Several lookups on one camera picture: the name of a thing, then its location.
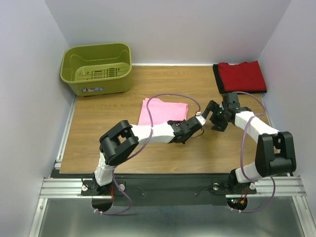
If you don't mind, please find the folded red t shirt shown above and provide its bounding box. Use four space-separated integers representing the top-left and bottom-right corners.
217 61 267 92

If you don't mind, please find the pink t shirt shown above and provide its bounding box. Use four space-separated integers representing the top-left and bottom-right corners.
138 98 188 125

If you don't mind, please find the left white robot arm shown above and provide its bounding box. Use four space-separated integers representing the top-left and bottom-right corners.
92 115 206 195

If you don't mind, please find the aluminium frame rail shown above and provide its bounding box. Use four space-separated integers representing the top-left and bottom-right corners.
27 96 309 237

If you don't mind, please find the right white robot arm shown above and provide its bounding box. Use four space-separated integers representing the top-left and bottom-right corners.
202 92 297 192

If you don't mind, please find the folded black t shirt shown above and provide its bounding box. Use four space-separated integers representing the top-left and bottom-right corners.
212 63 268 96

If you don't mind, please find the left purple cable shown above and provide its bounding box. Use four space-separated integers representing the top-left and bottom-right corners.
93 92 202 215

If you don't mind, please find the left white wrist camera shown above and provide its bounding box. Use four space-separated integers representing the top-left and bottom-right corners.
195 111 206 126

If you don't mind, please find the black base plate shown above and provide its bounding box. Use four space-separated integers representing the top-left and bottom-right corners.
49 173 257 207

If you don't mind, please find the green plastic basket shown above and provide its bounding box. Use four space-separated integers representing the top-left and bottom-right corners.
60 43 133 96

